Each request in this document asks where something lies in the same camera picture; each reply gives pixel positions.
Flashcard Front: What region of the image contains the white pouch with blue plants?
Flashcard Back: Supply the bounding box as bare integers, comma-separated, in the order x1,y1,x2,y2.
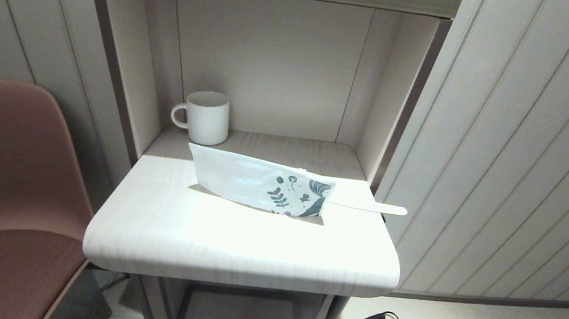
180,142,340,226

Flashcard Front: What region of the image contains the white ribbed mug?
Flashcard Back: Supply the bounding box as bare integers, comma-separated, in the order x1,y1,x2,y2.
167,86,234,148

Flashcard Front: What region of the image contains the white plastic comb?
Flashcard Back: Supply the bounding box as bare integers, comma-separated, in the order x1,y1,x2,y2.
326,195,409,217

